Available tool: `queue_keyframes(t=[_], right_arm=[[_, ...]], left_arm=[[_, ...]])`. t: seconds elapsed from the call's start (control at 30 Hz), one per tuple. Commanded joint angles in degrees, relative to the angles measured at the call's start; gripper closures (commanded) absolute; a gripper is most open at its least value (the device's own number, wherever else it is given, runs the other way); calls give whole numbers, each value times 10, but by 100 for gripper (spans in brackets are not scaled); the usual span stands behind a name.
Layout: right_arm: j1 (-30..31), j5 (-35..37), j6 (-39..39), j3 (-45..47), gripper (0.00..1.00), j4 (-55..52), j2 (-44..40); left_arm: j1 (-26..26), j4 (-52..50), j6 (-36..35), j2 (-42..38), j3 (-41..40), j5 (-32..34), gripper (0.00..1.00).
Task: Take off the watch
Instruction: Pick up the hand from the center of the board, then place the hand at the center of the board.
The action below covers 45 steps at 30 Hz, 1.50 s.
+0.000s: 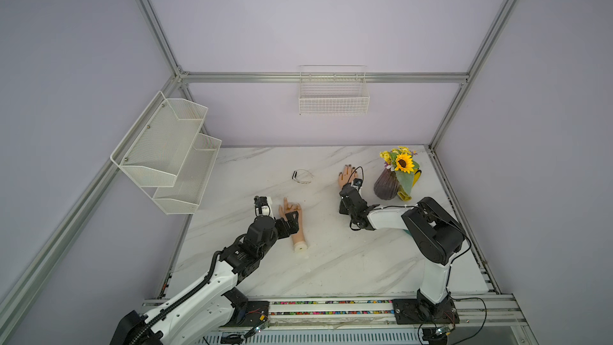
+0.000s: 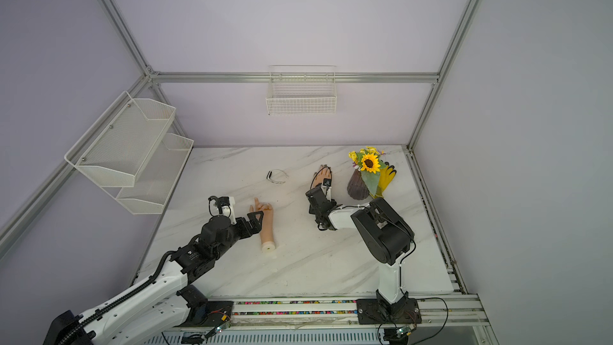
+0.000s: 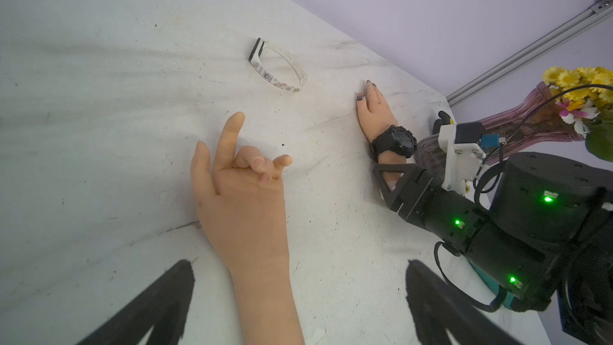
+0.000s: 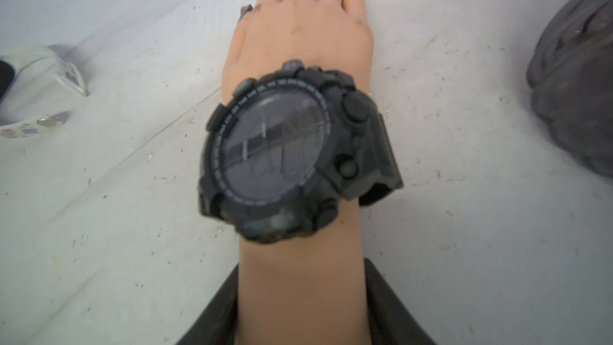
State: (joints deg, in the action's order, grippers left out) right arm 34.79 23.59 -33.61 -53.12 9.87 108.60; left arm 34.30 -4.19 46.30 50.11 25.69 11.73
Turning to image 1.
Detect mannequin hand with bent fingers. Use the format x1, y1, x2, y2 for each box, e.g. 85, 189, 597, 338
279, 197, 308, 252

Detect mannequin hand with painted nails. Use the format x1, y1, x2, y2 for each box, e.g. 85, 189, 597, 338
338, 165, 359, 189

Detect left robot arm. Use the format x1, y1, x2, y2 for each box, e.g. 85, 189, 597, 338
110, 211, 300, 344

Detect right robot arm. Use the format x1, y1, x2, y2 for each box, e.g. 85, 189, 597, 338
339, 184, 466, 306

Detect purple ribbed glass vase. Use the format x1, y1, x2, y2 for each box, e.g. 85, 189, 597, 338
373, 169, 400, 201

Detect artificial sunflower bouquet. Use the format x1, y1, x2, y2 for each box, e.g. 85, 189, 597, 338
379, 146, 421, 174

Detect white mesh two-tier shelf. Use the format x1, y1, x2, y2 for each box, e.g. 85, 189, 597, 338
110, 92, 222, 215

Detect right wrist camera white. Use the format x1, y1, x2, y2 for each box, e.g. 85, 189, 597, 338
351, 178, 363, 191

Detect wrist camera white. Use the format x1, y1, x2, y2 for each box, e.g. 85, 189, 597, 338
351, 178, 363, 191
254, 196, 272, 217

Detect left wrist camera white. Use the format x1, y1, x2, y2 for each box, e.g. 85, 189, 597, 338
254, 196, 272, 217

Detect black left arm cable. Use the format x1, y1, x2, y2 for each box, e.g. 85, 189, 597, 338
124, 234, 250, 345

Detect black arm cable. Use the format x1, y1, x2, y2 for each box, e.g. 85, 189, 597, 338
416, 236, 488, 345
124, 234, 250, 345

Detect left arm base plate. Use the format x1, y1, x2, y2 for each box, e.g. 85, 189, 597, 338
224, 300, 270, 328

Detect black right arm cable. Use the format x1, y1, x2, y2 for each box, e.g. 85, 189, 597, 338
416, 236, 488, 345

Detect white wire wall basket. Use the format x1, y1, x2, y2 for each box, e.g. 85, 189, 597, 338
299, 65, 370, 116

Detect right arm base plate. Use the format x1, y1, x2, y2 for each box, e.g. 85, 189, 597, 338
392, 297, 460, 325

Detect aluminium frame rails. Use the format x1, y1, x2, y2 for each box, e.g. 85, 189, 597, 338
1, 0, 520, 344

